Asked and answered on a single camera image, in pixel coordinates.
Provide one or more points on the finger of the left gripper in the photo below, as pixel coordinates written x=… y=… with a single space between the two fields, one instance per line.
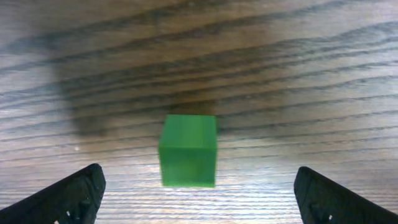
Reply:
x=71 y=196
x=323 y=199

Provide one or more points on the green cube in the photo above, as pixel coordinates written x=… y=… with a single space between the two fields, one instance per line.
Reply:
x=188 y=152

